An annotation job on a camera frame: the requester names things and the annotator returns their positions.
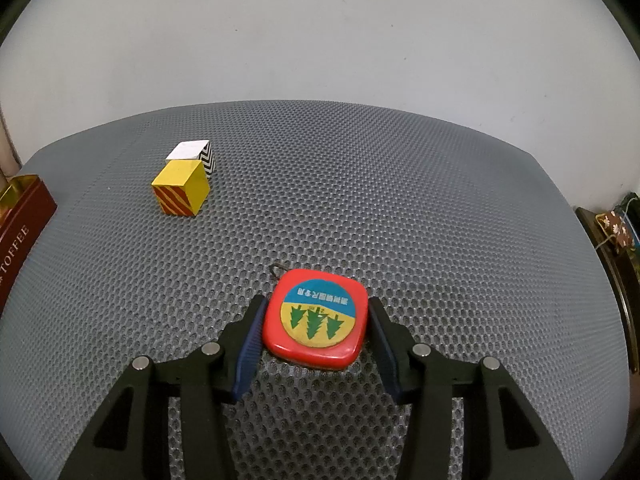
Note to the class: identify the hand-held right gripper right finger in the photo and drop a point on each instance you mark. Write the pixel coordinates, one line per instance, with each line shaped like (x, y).
(387, 355)

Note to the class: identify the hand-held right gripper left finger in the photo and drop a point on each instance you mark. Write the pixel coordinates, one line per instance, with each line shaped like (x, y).
(247, 350)

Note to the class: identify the red tape measure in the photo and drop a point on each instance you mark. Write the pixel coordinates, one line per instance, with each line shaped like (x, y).
(315, 320)

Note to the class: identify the red tin box gold inside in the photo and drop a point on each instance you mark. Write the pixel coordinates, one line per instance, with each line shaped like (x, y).
(25, 230)

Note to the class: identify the grey honeycomb mesh mat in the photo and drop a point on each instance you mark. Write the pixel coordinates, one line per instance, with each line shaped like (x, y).
(375, 200)

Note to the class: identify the yellow cube red stripes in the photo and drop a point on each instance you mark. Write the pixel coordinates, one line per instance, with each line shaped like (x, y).
(180, 180)

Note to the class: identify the white cube zigzag print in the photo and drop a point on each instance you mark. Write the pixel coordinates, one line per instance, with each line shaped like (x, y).
(189, 149)

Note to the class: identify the floral cloth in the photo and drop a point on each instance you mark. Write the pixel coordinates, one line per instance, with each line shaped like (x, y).
(617, 225)

